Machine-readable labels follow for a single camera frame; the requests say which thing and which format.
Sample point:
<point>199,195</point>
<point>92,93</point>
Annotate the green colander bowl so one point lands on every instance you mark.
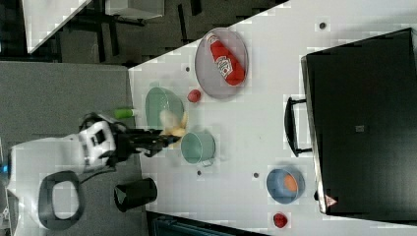
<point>160,99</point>

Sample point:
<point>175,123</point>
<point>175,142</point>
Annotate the black cylinder cup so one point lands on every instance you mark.
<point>135,194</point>

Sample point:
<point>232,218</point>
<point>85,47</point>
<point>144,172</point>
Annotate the black toaster oven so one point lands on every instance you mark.
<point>362,116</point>

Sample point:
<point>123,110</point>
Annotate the blue bowl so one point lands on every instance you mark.
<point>275,185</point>

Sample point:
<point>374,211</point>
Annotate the red strawberry toy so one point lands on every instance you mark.
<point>194,95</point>

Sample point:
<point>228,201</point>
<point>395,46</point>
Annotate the orange ball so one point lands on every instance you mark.
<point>290,183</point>

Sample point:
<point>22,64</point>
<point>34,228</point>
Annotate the grey round plate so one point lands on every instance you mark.
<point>207,74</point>

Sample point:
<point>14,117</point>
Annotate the green mug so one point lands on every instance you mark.
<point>198,148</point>

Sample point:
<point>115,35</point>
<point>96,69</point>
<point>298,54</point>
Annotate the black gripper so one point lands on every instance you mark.
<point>129,141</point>

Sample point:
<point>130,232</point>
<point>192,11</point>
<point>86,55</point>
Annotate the peeled yellow banana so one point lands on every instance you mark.
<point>172,125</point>

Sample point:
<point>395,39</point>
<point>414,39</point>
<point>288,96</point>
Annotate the red fruit toy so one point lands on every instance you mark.
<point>280,220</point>

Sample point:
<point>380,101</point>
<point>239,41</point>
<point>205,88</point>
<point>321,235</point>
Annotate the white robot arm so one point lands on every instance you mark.
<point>44,175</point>

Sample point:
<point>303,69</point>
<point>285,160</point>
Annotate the green pear toy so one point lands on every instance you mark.
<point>124,113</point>

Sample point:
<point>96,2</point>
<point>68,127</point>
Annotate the red ketchup bottle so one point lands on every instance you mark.
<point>227,64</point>

